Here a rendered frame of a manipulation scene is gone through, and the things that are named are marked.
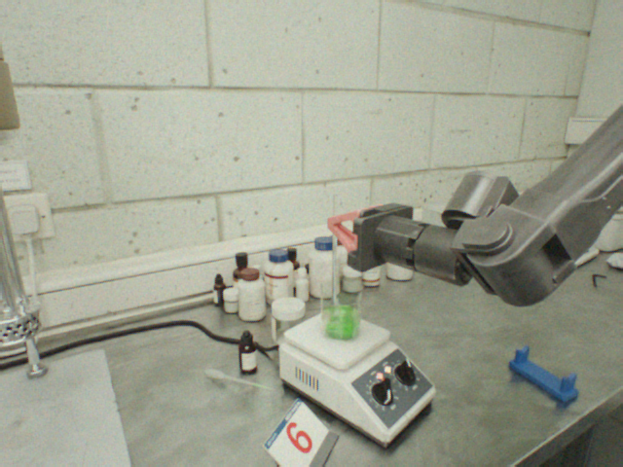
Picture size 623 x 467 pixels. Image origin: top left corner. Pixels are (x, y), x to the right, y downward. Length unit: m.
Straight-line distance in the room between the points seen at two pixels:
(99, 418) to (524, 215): 0.58
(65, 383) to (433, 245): 0.58
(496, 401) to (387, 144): 0.74
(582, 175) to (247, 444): 0.48
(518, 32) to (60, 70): 1.30
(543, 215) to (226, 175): 0.70
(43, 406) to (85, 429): 0.09
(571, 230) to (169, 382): 0.58
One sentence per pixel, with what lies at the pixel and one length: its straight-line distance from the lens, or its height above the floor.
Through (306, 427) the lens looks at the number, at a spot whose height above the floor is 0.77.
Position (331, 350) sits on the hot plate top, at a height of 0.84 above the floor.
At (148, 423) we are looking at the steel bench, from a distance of 0.65.
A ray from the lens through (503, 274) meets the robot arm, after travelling 0.40.
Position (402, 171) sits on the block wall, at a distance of 1.24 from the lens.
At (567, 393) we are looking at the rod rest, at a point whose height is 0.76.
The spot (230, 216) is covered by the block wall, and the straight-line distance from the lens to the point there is 0.97.
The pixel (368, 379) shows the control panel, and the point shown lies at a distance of 0.59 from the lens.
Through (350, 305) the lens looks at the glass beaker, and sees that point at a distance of 0.58.
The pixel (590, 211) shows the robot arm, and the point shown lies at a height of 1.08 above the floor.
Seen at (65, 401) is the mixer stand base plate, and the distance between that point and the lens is 0.72.
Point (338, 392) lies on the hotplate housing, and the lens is 0.59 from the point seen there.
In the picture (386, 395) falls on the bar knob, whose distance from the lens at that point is 0.57.
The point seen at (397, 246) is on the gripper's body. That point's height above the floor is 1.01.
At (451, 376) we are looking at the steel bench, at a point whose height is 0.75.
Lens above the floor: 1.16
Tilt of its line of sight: 18 degrees down
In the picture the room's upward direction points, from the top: straight up
